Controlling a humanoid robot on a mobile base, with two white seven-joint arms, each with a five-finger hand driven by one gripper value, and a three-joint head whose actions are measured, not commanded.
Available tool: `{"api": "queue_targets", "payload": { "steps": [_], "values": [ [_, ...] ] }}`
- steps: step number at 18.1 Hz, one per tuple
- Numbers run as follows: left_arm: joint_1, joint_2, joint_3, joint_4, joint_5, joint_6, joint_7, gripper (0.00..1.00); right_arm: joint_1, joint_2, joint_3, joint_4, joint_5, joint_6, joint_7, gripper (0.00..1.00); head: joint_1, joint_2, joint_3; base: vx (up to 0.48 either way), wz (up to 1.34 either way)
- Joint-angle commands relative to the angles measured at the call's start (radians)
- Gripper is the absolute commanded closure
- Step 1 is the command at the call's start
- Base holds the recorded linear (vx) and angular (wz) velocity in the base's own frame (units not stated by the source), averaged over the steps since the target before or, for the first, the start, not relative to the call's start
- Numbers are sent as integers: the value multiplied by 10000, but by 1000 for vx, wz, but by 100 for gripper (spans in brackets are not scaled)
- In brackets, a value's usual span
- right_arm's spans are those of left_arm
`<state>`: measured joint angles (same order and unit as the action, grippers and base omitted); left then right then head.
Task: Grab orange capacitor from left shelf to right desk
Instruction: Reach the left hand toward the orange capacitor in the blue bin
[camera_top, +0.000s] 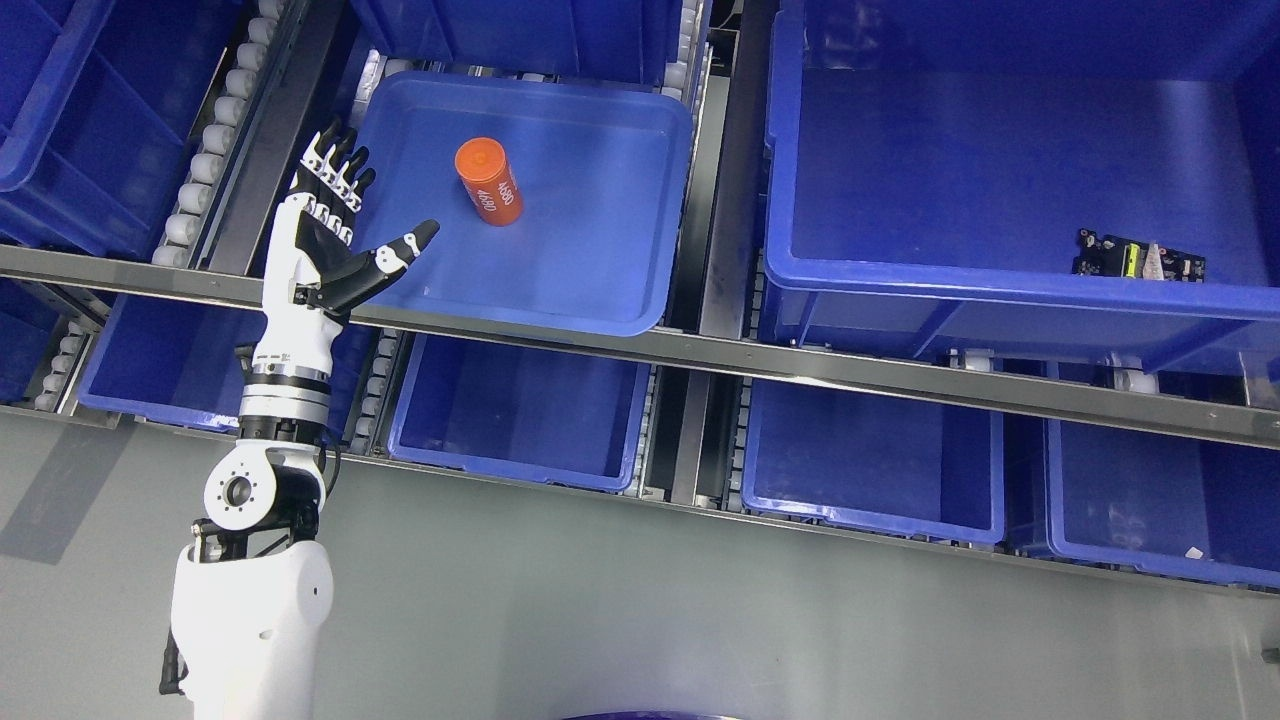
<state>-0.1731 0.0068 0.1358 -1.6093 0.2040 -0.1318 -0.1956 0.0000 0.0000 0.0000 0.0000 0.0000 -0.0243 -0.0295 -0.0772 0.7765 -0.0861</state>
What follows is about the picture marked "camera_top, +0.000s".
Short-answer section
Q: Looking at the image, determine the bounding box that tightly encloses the lower blue bin far left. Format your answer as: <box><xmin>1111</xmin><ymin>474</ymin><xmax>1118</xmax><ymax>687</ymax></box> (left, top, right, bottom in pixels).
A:
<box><xmin>78</xmin><ymin>295</ymin><xmax>378</xmax><ymax>442</ymax></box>

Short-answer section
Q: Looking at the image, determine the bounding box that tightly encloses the steel shelf rail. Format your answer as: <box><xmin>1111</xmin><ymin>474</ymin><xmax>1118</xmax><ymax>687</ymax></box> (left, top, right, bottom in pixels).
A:
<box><xmin>1</xmin><ymin>246</ymin><xmax>1279</xmax><ymax>450</ymax></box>

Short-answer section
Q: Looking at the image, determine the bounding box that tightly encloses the orange cylindrical capacitor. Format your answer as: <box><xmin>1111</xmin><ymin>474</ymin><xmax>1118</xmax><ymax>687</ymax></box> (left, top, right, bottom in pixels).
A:
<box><xmin>454</xmin><ymin>137</ymin><xmax>524</xmax><ymax>227</ymax></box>

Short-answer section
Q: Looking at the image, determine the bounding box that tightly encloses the lower blue bin far right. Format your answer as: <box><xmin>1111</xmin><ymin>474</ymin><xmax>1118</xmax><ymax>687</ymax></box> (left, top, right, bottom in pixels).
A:
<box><xmin>1023</xmin><ymin>419</ymin><xmax>1279</xmax><ymax>591</ymax></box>

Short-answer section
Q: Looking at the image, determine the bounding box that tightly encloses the shallow blue plastic tray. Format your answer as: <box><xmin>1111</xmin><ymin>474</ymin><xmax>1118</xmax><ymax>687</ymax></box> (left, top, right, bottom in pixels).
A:
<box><xmin>353</xmin><ymin>70</ymin><xmax>692</xmax><ymax>337</ymax></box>

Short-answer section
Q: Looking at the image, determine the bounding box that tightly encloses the white roller track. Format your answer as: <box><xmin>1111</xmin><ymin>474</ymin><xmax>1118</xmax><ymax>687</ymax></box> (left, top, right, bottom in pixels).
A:
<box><xmin>150</xmin><ymin>1</ymin><xmax>292</xmax><ymax>268</ymax></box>

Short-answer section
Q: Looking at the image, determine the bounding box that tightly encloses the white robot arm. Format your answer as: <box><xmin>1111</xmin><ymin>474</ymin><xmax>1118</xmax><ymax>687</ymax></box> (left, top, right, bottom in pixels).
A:
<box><xmin>160</xmin><ymin>341</ymin><xmax>334</xmax><ymax>719</ymax></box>

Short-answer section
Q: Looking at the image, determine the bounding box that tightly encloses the blue bin top center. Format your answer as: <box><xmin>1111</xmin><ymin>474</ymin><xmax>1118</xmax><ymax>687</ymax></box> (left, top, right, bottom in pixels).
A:
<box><xmin>352</xmin><ymin>1</ymin><xmax>701</xmax><ymax>86</ymax></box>

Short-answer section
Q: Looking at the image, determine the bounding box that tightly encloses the large blue bin right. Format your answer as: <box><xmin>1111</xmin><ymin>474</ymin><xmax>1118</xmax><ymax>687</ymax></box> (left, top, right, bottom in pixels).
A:
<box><xmin>759</xmin><ymin>1</ymin><xmax>1279</xmax><ymax>379</ymax></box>

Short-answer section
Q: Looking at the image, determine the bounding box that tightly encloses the lower blue bin center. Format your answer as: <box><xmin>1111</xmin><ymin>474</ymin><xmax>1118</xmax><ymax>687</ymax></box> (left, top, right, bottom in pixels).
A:
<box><xmin>387</xmin><ymin>334</ymin><xmax>652</xmax><ymax>495</ymax></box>

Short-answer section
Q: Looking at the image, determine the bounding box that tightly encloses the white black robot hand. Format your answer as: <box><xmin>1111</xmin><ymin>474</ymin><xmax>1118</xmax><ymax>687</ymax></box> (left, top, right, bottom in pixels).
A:
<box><xmin>248</xmin><ymin>118</ymin><xmax>440</xmax><ymax>380</ymax></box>

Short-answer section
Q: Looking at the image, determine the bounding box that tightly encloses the blue bin upper left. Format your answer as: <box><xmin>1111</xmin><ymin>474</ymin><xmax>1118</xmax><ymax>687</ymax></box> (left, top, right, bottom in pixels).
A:
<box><xmin>1</xmin><ymin>1</ymin><xmax>244</xmax><ymax>260</ymax></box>

